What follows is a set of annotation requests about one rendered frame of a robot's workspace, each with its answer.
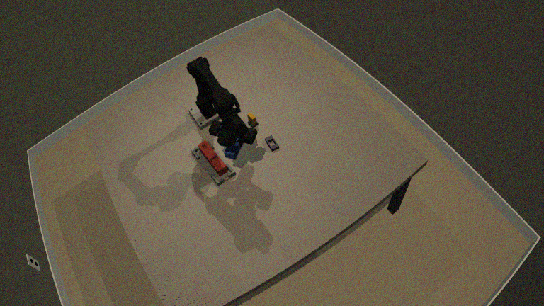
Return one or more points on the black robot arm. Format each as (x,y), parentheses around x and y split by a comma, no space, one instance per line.
(210,94)

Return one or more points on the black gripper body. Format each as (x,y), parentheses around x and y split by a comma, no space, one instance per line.
(249,137)

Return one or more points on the blue rectangular block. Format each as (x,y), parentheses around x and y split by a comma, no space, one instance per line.
(232,152)

